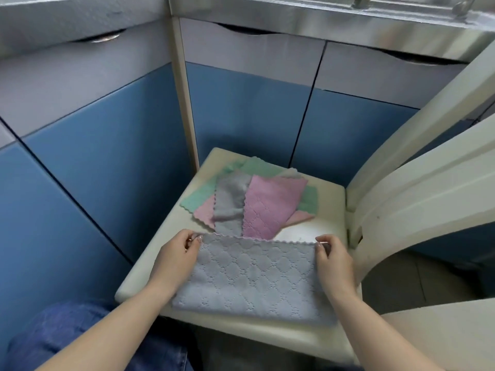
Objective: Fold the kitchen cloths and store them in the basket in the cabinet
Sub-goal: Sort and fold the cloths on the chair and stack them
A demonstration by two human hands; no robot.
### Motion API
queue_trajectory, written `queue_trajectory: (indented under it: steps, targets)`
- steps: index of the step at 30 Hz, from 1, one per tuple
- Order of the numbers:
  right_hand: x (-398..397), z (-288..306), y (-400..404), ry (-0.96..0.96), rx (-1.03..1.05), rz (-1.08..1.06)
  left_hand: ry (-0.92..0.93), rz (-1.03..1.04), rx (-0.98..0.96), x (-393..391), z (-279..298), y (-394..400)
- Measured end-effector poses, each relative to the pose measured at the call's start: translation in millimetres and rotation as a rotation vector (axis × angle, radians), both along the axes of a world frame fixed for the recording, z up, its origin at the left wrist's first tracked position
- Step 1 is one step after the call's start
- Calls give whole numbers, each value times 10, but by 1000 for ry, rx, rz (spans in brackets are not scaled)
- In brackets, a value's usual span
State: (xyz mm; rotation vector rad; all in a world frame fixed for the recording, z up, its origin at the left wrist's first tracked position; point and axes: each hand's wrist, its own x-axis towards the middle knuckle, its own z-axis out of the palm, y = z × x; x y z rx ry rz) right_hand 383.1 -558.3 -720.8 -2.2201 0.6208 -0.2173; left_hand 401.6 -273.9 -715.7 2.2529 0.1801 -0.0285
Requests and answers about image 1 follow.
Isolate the person's right hand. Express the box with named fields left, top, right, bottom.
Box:
left=314, top=234, right=362, bottom=304

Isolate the person's left hand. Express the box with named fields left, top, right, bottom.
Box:
left=148, top=230, right=203, bottom=302

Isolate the lavender grey quilted cloth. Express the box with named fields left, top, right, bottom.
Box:
left=171, top=233, right=340, bottom=327

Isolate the person's right forearm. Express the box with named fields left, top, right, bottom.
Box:
left=327, top=290, right=447, bottom=371

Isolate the person's left forearm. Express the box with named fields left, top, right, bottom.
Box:
left=35, top=284, right=178, bottom=371

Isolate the light pink cloth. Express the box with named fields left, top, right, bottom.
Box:
left=282, top=210, right=315, bottom=229
left=193, top=195, right=217, bottom=231

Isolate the cream white chair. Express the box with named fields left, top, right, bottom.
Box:
left=115, top=38, right=495, bottom=371

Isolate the mint green cloth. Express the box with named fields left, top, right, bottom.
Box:
left=180, top=156, right=287, bottom=214
left=297, top=185, right=320, bottom=215

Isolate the plain grey cloth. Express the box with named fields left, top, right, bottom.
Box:
left=212, top=171, right=253, bottom=237

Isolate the magenta pink quilted cloth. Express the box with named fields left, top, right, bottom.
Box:
left=242, top=175, right=309, bottom=241

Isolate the blue grey cabinet door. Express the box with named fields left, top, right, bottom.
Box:
left=289, top=41, right=469, bottom=188
left=0, top=30, right=191, bottom=264
left=0, top=119, right=133, bottom=346
left=179, top=18, right=326, bottom=175

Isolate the person's blue jeans leg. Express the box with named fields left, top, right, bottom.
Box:
left=5, top=300, right=202, bottom=371

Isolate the cream cabinet corner post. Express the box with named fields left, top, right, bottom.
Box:
left=169, top=16, right=200, bottom=171

